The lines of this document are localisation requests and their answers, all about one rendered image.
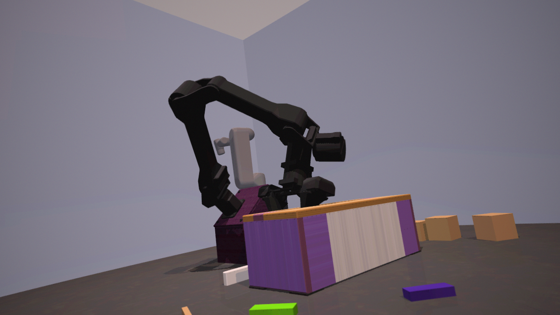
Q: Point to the green rectangular block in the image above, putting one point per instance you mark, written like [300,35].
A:
[274,309]

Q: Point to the small purple block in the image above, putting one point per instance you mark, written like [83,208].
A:
[430,291]

